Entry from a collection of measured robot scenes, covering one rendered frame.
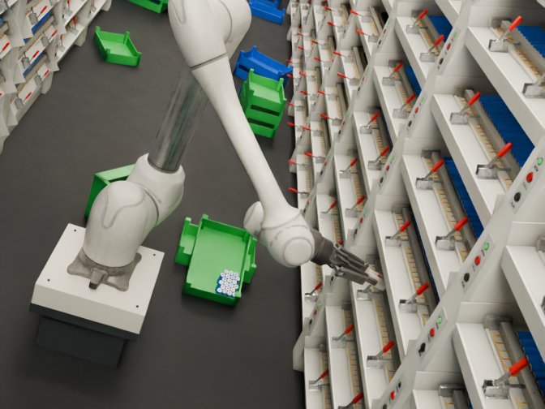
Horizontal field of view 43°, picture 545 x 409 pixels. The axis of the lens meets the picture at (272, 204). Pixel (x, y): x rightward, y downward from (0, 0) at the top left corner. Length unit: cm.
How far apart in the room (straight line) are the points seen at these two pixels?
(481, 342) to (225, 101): 84
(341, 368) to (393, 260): 38
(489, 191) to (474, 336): 30
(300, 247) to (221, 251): 106
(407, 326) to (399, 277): 18
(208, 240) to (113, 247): 74
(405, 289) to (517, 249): 51
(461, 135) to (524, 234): 45
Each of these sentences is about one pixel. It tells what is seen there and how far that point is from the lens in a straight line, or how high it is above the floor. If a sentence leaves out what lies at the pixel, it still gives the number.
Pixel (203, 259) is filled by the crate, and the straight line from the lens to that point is 262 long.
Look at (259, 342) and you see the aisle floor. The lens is 248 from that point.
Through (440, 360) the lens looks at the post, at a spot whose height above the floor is 78.
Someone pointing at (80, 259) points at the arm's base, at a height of 30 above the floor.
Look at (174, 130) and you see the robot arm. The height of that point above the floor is 70.
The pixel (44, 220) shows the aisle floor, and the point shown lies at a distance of 271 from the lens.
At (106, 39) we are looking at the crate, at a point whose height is 1.
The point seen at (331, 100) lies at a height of 50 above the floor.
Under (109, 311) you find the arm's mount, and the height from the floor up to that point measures 25.
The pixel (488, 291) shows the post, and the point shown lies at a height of 96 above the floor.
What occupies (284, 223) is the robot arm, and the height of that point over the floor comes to 76.
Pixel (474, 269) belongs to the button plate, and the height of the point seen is 98.
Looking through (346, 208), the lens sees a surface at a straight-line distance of 235.
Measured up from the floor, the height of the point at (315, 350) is 12.
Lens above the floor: 161
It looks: 30 degrees down
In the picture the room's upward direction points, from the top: 23 degrees clockwise
